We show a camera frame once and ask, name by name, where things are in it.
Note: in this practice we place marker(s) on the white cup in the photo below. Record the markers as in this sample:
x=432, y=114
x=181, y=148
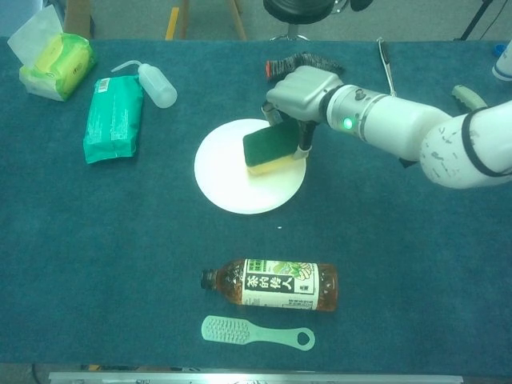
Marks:
x=505, y=64

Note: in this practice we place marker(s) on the grey knit work glove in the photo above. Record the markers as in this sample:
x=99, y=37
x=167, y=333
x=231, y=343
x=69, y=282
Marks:
x=280, y=66

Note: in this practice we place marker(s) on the cardboard box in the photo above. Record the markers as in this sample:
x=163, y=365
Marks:
x=78, y=18

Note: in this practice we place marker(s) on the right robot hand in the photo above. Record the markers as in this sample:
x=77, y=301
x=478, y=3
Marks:
x=304, y=94

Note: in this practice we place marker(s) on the aluminium rail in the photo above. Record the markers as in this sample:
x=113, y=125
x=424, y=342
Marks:
x=256, y=378

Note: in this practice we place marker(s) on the wooden frame leg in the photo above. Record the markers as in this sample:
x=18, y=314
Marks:
x=184, y=20
x=238, y=22

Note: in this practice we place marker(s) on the clear plastic wash bottle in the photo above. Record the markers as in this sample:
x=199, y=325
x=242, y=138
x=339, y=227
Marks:
x=158, y=88

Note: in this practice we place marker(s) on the black round object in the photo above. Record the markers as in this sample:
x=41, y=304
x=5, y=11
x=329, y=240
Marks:
x=360, y=3

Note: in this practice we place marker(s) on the teal wet wipes pack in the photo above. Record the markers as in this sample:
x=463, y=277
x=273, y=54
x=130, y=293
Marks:
x=114, y=120

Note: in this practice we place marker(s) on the green yellow tissue pack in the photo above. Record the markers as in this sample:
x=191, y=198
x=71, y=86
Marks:
x=60, y=66

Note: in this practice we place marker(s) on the black tripod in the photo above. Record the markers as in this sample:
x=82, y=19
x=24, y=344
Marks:
x=474, y=22

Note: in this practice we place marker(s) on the black stool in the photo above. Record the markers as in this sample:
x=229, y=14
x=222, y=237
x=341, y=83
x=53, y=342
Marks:
x=296, y=8

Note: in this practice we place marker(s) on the round white plate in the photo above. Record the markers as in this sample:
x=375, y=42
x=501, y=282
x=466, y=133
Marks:
x=224, y=180

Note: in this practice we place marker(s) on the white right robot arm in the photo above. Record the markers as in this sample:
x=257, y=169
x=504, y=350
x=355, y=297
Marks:
x=400, y=116

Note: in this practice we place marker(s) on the tea bottle with white label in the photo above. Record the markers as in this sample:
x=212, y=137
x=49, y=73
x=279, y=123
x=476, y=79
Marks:
x=280, y=286

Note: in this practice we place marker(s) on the blue bottle cap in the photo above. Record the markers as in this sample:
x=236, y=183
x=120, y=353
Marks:
x=498, y=49

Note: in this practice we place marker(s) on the yellow frame strut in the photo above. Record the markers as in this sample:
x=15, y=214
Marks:
x=172, y=22

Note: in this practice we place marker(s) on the stainless steel ladle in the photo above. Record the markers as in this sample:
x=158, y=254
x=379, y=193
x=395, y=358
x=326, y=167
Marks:
x=386, y=64

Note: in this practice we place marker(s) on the blue table cloth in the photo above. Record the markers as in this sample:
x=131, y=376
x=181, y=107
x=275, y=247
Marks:
x=120, y=240

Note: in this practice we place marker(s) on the mint green scrub brush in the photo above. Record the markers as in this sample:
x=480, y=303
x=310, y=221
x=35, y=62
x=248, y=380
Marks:
x=226, y=329

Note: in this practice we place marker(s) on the green yellow sponge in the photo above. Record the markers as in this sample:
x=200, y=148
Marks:
x=270, y=148

